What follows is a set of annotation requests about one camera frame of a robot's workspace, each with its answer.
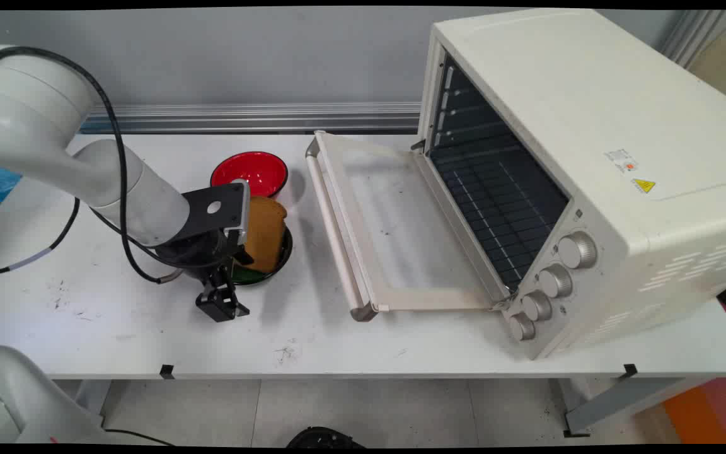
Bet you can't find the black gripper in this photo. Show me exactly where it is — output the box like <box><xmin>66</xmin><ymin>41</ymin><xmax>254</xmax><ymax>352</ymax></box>
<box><xmin>155</xmin><ymin>230</ymin><xmax>254</xmax><ymax>323</ymax></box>

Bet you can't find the cream glass oven door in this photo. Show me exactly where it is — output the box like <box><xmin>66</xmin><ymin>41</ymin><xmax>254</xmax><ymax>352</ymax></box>
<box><xmin>305</xmin><ymin>130</ymin><xmax>516</xmax><ymax>323</ymax></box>

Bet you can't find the cream toaster oven body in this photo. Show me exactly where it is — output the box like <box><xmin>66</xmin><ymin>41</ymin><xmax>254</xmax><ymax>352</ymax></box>
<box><xmin>417</xmin><ymin>8</ymin><xmax>726</xmax><ymax>361</ymax></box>

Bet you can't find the thin black floor cable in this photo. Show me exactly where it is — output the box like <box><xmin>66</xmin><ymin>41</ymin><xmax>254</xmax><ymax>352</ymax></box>
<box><xmin>103</xmin><ymin>429</ymin><xmax>176</xmax><ymax>447</ymax></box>

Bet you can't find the brown bread slice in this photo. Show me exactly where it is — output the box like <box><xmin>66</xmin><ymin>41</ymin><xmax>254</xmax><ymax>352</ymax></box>
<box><xmin>237</xmin><ymin>195</ymin><xmax>289</xmax><ymax>274</ymax></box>

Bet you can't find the dark green plate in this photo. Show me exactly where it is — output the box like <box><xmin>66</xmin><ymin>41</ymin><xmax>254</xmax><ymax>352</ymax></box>
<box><xmin>231</xmin><ymin>224</ymin><xmax>294</xmax><ymax>287</ymax></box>

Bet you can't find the dark oven wire rack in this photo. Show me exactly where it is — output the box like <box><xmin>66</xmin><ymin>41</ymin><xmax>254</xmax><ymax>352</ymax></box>
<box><xmin>429</xmin><ymin>144</ymin><xmax>569</xmax><ymax>292</ymax></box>

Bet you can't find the grey table leg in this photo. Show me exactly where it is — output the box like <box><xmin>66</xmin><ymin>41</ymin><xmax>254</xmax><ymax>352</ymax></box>
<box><xmin>562</xmin><ymin>377</ymin><xmax>717</xmax><ymax>438</ymax></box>

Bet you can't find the long aluminium wall rail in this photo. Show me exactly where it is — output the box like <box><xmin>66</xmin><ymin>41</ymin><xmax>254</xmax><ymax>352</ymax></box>
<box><xmin>79</xmin><ymin>102</ymin><xmax>422</xmax><ymax>135</ymax></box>

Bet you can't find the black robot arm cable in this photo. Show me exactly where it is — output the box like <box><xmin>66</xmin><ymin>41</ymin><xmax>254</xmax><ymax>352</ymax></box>
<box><xmin>0</xmin><ymin>47</ymin><xmax>185</xmax><ymax>286</ymax></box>

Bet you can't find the black round floor object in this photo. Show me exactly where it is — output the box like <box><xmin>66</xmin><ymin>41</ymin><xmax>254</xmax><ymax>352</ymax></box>
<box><xmin>285</xmin><ymin>426</ymin><xmax>365</xmax><ymax>449</ymax></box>

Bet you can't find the white orange label sticker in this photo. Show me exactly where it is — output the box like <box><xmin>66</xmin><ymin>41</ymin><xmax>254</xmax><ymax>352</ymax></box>
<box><xmin>604</xmin><ymin>148</ymin><xmax>640</xmax><ymax>173</ymax></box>

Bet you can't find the red bowl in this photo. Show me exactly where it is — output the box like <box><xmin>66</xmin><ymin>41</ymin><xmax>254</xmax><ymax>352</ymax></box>
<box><xmin>210</xmin><ymin>151</ymin><xmax>289</xmax><ymax>200</ymax></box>

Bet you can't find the orange floor mat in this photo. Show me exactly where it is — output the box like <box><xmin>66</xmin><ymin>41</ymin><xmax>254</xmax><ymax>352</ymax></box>
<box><xmin>662</xmin><ymin>376</ymin><xmax>726</xmax><ymax>445</ymax></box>

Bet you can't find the large silver oven knob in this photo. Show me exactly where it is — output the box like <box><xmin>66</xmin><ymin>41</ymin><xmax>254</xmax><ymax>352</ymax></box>
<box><xmin>557</xmin><ymin>231</ymin><xmax>598</xmax><ymax>270</ymax></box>

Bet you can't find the ribbed aluminium corner profile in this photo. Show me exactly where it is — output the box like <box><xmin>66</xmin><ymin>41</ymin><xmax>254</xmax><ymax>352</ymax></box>
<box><xmin>658</xmin><ymin>9</ymin><xmax>726</xmax><ymax>69</ymax></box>

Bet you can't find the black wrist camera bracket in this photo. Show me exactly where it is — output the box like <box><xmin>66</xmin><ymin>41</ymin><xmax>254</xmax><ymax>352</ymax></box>
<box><xmin>180</xmin><ymin>179</ymin><xmax>252</xmax><ymax>247</ymax></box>

